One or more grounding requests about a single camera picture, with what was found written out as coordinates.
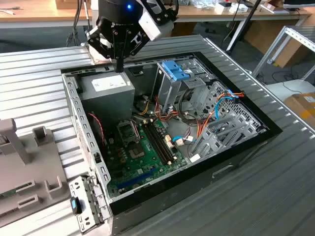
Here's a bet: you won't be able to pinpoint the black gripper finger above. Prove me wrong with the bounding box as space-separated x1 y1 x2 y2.
87 27 122 73
120 30 151 73

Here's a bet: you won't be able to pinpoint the orange power wire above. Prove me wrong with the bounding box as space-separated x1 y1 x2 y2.
196 91 245 141

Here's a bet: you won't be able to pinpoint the metal disk bay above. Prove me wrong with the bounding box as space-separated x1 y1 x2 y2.
190 115 268 158

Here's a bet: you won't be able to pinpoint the blue plastic drive latch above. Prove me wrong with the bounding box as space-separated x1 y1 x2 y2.
161 60 192 82

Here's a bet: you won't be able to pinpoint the small cardboard box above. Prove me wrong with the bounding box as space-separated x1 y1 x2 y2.
55 0 84 10

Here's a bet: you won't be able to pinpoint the brown cardboard box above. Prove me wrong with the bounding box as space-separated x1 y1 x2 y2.
172 22 197 37

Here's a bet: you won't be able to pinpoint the metal drive cage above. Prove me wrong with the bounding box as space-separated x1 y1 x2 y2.
151 58 215 116

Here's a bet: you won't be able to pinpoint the grey power supply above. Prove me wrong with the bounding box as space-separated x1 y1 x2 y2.
78 71 136 126

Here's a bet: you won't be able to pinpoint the wooden desk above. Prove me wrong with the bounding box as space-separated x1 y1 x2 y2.
172 4 312 28
0 0 99 29

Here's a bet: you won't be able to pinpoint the metal socket cover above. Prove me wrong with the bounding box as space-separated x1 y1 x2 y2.
117 120 140 144

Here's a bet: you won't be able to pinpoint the CPU socket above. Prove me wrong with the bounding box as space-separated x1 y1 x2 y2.
116 119 141 145

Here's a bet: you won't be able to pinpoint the black RAM slot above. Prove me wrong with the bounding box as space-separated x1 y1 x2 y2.
149 119 177 162
142 120 173 166

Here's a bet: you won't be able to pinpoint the white boxes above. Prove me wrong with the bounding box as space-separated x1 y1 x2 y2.
222 3 249 14

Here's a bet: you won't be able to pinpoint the black tripod pole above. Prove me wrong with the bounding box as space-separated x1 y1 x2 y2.
225 0 262 51

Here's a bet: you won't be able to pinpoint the flat cardboard sheet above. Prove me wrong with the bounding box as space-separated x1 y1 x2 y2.
243 19 306 68

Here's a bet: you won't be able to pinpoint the green motherboard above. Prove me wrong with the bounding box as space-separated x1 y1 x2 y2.
104 118 188 197

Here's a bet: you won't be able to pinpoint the blue expansion slot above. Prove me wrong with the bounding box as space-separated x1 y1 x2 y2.
117 168 157 190

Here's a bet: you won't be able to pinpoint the white side table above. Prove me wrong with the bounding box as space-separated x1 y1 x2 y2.
264 79 315 104

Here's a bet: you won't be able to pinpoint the grey parts rack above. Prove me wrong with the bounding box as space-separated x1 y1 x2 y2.
0 118 70 228

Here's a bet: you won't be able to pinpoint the black open PC case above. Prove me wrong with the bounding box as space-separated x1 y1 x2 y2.
60 50 284 236

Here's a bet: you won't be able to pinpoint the black monitor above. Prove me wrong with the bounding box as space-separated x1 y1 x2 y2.
283 0 315 11

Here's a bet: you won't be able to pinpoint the black blue latch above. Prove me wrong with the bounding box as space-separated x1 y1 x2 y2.
70 196 84 214

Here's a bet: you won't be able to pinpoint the cardboard box with labels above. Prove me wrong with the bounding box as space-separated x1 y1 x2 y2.
284 92 315 128

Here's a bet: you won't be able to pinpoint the green RAM stick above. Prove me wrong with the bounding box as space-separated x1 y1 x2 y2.
0 184 25 199

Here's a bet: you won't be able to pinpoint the brown base plate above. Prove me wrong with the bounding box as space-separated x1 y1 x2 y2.
84 41 131 65

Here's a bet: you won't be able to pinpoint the black base cables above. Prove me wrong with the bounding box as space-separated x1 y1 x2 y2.
66 0 87 47

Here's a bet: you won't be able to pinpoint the black round cable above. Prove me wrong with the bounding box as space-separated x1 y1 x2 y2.
178 88 215 123

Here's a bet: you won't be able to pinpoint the yellow orange wire bundle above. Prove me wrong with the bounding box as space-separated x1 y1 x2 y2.
134 95 180 123

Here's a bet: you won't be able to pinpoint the red black twisted wire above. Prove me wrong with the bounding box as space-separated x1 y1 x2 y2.
88 112 107 146

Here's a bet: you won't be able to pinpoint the blue data wire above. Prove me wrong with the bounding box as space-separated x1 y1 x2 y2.
215 89 234 121

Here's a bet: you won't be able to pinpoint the white plug blue wire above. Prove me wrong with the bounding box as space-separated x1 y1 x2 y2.
172 136 197 147

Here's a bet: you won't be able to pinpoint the metal slot bracket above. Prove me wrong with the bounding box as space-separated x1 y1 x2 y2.
68 174 111 233

